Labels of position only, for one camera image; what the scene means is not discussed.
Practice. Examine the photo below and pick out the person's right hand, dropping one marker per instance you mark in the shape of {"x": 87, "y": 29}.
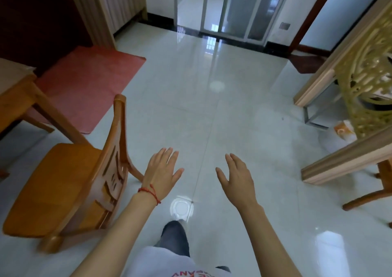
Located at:
{"x": 240, "y": 185}

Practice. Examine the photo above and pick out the person's left hand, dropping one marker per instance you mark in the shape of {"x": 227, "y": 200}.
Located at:
{"x": 160, "y": 175}

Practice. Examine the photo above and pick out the person's left forearm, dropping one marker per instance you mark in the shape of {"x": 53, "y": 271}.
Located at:
{"x": 113, "y": 243}

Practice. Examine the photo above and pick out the person's right forearm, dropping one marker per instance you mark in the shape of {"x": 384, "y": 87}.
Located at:
{"x": 269, "y": 246}

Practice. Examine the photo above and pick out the red floor mat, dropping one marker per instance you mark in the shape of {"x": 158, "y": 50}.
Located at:
{"x": 88, "y": 80}

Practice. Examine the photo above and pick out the dark blue trousers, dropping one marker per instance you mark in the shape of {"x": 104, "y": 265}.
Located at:
{"x": 176, "y": 237}

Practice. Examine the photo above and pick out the white shirt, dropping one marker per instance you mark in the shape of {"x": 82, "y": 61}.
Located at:
{"x": 159, "y": 264}

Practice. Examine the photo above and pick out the light wooden furniture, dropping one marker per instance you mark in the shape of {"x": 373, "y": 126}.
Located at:
{"x": 337, "y": 163}

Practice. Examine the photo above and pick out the white and orange container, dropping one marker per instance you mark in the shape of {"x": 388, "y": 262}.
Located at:
{"x": 344, "y": 131}

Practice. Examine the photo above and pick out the orange wooden furniture legs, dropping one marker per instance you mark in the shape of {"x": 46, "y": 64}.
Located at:
{"x": 384, "y": 175}

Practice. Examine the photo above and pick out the golden lattice panel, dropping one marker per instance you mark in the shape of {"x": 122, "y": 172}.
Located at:
{"x": 367, "y": 80}

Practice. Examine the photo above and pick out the wooden dining table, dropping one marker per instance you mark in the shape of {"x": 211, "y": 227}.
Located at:
{"x": 15, "y": 93}

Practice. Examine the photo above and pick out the glass sliding door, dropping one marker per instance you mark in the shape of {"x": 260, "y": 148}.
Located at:
{"x": 232, "y": 7}

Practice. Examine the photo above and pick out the dark brown wooden door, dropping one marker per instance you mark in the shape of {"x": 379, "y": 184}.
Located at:
{"x": 36, "y": 19}

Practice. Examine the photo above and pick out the metal frame stand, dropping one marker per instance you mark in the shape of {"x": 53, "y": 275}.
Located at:
{"x": 315, "y": 122}

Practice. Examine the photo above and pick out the grey wall socket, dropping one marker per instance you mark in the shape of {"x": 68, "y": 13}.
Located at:
{"x": 285, "y": 25}

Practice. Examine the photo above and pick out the reddish brown door frame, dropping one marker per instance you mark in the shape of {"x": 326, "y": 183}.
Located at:
{"x": 312, "y": 16}

